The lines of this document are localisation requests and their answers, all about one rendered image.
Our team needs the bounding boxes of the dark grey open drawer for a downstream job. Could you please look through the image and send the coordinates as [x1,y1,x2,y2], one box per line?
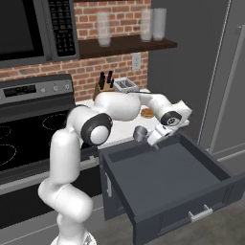
[98,129,245,245]

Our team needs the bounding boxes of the grey measuring cup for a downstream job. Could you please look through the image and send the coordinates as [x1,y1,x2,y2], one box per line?
[132,124,149,143]

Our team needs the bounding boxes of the grey fridge handle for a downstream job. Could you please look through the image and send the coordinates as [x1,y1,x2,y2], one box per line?
[208,24,245,156]

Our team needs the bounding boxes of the wooden knife block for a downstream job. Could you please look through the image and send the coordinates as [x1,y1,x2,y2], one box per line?
[93,70,116,101]

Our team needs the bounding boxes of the silver drawer handle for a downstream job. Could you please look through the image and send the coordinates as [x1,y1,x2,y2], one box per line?
[188,204,214,224]

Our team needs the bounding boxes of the brown bagel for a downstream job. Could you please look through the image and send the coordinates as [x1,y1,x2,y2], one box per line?
[140,107,155,120]

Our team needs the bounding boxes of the dark wooden wall shelf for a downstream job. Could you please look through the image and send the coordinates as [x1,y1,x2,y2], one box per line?
[78,33,178,60]

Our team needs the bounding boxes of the clear glass jar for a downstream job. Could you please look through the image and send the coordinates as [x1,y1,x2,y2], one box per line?
[152,7,167,42]
[140,8,154,43]
[96,11,113,48]

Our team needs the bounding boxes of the black and silver stove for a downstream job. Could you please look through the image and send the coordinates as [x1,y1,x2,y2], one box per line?
[0,74,103,232]

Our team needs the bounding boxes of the white wall outlet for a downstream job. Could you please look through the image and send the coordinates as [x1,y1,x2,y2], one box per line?
[131,52,143,72]

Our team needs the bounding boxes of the silver toaster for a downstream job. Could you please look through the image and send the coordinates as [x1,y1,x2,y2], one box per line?
[113,78,141,95]

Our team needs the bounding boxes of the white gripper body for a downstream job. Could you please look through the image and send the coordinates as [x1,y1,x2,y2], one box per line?
[146,129,167,146]

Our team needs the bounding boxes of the dark grey fridge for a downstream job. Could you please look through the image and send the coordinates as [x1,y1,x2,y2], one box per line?
[147,0,245,167]

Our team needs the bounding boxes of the black microwave oven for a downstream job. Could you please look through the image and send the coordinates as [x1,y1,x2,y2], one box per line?
[0,0,80,69]

